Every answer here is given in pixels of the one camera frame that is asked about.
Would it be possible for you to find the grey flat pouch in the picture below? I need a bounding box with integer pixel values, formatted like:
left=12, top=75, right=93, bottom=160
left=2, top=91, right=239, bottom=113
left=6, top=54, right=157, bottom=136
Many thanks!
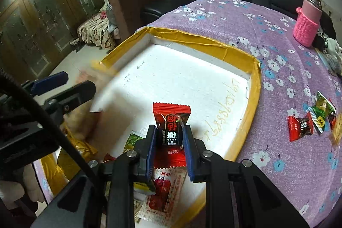
left=315, top=48, right=334, bottom=71

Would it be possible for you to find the white and red snack packet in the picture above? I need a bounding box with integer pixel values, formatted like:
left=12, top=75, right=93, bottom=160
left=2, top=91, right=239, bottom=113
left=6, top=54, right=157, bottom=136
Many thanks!
left=135, top=168, right=187, bottom=224

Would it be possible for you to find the green pea snack packet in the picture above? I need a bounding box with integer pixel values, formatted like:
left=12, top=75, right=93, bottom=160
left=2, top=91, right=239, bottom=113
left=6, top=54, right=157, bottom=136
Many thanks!
left=122, top=132, right=146, bottom=156
left=307, top=91, right=336, bottom=135

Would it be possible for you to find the yellow snack packet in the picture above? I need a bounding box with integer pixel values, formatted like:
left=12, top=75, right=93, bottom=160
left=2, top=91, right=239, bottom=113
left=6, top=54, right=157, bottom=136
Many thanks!
left=57, top=124, right=98, bottom=164

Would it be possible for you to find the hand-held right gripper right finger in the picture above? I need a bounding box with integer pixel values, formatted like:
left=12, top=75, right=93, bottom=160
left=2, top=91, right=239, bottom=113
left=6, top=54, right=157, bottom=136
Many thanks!
left=182, top=124, right=310, bottom=228

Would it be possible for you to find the wooden wardrobe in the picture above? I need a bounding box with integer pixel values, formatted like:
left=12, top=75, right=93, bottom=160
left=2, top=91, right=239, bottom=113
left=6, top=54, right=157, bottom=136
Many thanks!
left=0, top=0, right=106, bottom=84

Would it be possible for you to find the black cable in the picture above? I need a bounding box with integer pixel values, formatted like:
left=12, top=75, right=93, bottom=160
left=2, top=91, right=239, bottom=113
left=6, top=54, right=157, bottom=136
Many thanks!
left=0, top=69, right=107, bottom=191

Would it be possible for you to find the yellow-taped white foam box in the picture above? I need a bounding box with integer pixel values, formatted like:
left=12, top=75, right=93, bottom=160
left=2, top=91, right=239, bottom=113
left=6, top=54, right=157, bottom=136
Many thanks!
left=40, top=26, right=263, bottom=226

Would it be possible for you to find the floral covered daybed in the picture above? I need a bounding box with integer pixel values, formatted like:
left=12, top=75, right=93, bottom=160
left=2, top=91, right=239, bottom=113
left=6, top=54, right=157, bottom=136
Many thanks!
left=77, top=2, right=121, bottom=50

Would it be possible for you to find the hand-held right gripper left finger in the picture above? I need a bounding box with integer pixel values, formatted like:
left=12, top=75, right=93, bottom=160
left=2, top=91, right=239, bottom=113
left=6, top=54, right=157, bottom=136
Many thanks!
left=31, top=124, right=158, bottom=228

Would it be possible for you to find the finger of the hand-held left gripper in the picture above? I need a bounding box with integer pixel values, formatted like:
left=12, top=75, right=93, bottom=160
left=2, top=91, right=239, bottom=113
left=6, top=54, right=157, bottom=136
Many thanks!
left=43, top=81, right=97, bottom=118
left=20, top=71, right=69, bottom=97

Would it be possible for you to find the crumpled plastic bag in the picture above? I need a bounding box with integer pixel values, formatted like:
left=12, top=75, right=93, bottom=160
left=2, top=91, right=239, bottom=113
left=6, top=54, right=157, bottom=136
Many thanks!
left=327, top=53, right=342, bottom=74

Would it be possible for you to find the person's left hand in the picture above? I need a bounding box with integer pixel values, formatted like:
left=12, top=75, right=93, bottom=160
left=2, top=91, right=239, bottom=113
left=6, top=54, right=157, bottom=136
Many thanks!
left=0, top=164, right=46, bottom=211

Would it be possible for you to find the pink thermos with knitted sleeve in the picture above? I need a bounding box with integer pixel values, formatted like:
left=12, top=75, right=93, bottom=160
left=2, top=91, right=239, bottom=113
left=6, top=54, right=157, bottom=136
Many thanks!
left=292, top=0, right=322, bottom=47

